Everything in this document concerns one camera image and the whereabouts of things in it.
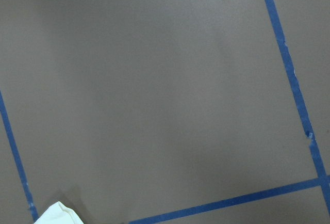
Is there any cream long-sleeve cat shirt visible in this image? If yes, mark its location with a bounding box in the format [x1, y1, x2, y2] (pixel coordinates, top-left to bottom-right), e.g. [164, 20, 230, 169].
[35, 201, 84, 224]

